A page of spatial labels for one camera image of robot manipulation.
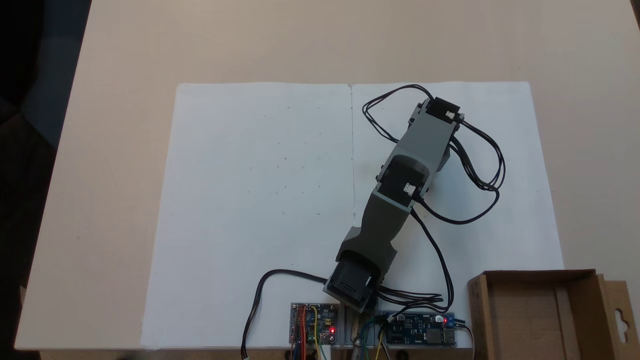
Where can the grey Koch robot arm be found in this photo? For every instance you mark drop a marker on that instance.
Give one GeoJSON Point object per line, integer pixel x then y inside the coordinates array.
{"type": "Point", "coordinates": [425, 140]}

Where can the blue circuit board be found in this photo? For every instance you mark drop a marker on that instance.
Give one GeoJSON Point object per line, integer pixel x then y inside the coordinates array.
{"type": "Point", "coordinates": [415, 327]}

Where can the brown cardboard box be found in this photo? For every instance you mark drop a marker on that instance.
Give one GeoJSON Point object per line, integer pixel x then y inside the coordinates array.
{"type": "Point", "coordinates": [525, 320]}

